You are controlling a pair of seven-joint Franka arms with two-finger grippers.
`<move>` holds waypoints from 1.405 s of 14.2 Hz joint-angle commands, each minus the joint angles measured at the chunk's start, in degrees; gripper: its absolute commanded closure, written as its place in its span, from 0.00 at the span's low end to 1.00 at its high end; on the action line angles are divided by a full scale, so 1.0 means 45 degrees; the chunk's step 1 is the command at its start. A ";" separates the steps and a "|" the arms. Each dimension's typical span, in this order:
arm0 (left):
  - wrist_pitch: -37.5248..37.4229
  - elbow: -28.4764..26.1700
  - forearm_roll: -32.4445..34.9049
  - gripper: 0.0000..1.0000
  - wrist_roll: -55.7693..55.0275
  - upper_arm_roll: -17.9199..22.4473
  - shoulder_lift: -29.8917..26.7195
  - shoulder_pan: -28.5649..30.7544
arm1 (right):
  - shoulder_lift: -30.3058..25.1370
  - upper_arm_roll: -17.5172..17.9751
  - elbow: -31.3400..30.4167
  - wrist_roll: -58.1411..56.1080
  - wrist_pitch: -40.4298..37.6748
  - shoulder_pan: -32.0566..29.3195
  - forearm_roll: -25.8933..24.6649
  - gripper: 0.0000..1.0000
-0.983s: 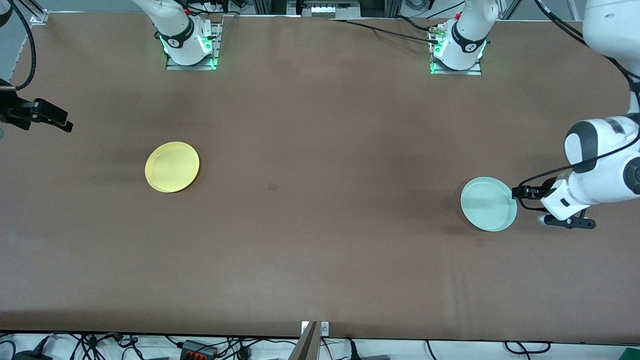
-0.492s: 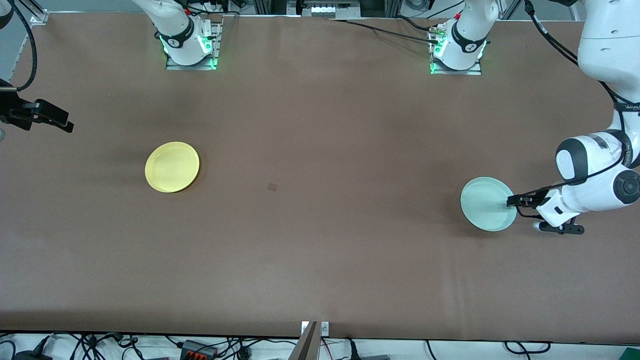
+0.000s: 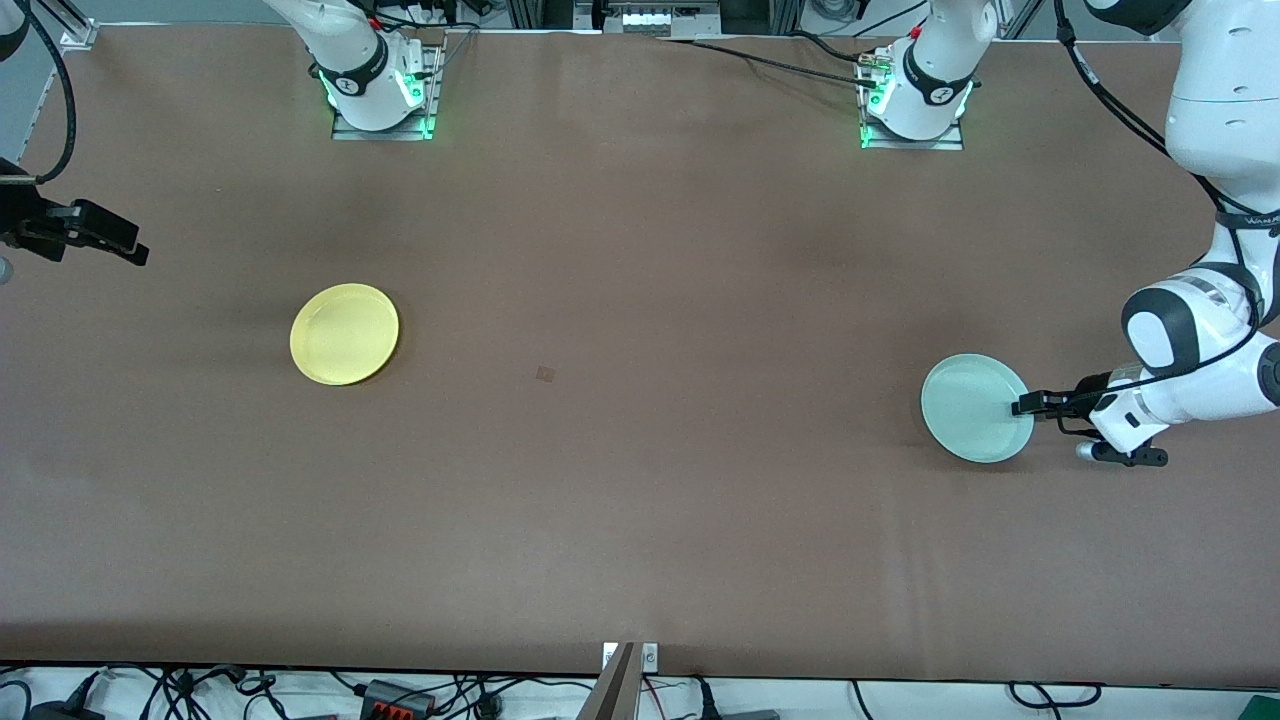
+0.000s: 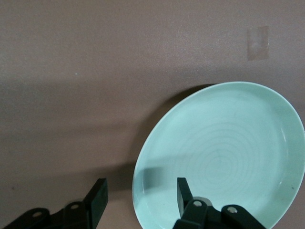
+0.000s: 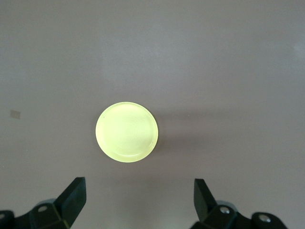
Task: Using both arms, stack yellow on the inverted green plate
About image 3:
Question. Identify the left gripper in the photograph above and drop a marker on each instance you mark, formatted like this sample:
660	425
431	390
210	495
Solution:
1084	392

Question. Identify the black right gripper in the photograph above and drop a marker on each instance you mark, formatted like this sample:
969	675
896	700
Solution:
22	216

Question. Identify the pale green round plate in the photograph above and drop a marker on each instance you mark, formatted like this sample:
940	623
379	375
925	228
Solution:
970	408

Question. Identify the yellow round plate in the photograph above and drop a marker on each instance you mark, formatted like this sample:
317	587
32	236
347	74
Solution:
344	334

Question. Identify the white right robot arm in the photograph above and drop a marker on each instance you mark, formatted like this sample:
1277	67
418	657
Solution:
350	60

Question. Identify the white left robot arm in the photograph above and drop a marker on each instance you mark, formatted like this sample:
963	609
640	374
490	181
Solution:
1220	100

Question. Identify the brown table cover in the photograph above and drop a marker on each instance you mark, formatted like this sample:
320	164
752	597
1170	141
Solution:
640	550

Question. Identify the black red power device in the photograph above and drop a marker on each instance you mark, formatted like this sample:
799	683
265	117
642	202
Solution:
400	698

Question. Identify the white power strip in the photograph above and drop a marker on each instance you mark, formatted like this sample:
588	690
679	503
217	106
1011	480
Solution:
665	18

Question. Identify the aluminium frame profile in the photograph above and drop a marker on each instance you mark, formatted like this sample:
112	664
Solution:
78	30

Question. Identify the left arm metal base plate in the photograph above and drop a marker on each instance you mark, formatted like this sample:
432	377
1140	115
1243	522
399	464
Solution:
945	140

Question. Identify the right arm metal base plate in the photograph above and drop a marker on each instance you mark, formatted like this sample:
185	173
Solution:
425	100

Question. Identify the white metal bracket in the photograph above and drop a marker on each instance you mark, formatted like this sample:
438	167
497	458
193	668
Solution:
650	655

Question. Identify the grey slanted metal post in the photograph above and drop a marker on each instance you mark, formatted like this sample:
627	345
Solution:
610	695

